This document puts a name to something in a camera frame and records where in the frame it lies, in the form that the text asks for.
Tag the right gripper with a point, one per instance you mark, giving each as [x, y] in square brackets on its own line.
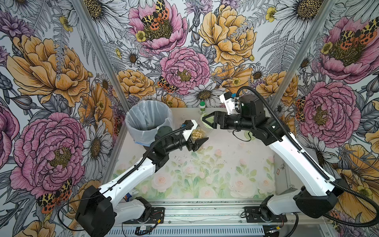
[220, 120]

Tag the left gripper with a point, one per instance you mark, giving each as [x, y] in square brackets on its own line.
[189, 140]

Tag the green-lid peanut jar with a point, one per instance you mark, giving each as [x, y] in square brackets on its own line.
[198, 133]

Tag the black trash bin with liner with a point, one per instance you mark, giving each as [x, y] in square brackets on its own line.
[145, 118]

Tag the light green jar lid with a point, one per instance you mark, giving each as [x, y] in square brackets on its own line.
[248, 135]

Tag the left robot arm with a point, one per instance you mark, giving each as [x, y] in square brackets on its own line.
[100, 208]

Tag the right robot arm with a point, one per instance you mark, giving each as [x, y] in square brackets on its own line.
[318, 195]

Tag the small green-cap white bottle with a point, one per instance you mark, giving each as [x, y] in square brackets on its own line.
[202, 107]

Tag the blue white small packet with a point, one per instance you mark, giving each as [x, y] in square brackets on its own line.
[127, 197]

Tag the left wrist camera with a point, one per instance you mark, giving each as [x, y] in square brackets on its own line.
[187, 132]

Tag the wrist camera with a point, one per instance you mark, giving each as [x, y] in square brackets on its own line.
[187, 132]
[231, 103]

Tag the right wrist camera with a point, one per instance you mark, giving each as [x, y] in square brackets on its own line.
[231, 103]

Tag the aluminium front rail frame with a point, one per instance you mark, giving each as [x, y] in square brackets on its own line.
[219, 218]

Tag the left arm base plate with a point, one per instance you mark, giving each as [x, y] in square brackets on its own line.
[154, 216]

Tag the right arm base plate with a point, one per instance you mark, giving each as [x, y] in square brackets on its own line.
[254, 214]

